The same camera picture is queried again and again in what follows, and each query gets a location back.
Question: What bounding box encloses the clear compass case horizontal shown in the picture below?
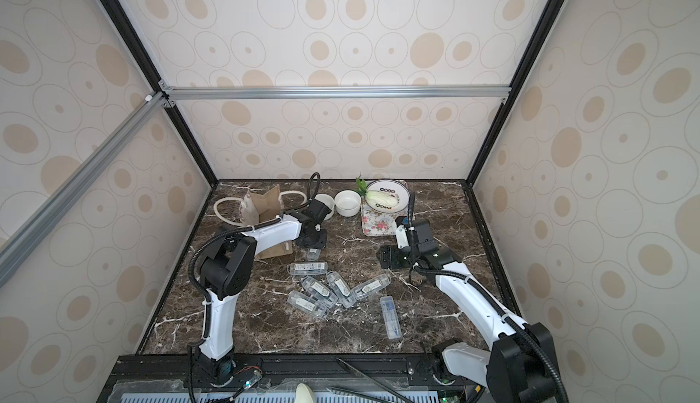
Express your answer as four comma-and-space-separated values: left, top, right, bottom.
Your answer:
287, 262, 328, 276

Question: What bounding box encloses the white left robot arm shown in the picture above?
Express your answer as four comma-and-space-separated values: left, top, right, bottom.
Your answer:
188, 199, 331, 382

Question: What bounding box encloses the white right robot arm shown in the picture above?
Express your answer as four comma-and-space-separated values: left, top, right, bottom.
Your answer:
377, 216, 569, 402

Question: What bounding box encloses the clear compass case right angled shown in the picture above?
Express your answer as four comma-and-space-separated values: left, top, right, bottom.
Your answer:
352, 274, 391, 300

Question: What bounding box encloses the clear compass case blue front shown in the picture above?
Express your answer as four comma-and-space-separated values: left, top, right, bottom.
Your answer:
380, 295, 403, 340

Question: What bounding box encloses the floral cloth mat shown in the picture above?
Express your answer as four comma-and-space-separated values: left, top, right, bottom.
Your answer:
361, 204, 408, 237

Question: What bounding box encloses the white bowl left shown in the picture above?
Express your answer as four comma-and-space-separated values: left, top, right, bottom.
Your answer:
315, 193, 335, 221

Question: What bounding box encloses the white bowl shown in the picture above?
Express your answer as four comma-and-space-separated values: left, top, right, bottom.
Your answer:
335, 190, 362, 218
315, 193, 335, 221

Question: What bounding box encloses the white bowl right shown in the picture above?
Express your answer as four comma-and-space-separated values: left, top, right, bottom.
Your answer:
335, 190, 362, 218

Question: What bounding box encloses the white radish with leaves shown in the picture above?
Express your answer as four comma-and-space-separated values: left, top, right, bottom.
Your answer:
355, 177, 399, 213

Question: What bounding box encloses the patterned ceramic plate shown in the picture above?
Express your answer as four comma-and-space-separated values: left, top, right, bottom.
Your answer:
365, 180, 409, 213

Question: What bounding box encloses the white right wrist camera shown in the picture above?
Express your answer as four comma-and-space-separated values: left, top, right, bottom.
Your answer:
395, 224, 410, 250

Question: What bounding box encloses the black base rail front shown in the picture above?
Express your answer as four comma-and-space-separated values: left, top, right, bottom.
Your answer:
98, 353, 491, 402

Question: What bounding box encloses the silver aluminium rail back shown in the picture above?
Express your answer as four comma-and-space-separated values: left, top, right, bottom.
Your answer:
165, 85, 510, 100

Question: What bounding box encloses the silver aluminium rail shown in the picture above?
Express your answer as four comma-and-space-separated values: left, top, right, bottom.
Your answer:
1, 92, 166, 284
165, 85, 510, 100

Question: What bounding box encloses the silver aluminium rail left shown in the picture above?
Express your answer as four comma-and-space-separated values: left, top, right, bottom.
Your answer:
1, 92, 166, 284

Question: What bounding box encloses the black corner frame post right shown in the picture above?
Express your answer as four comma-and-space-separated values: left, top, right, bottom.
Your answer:
466, 0, 566, 188

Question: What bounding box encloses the black corner frame post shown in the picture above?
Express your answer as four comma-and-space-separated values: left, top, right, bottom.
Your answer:
466, 0, 566, 188
98, 0, 219, 188

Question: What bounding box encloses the black corner frame post left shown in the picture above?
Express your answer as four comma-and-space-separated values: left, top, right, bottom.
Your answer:
98, 0, 219, 188

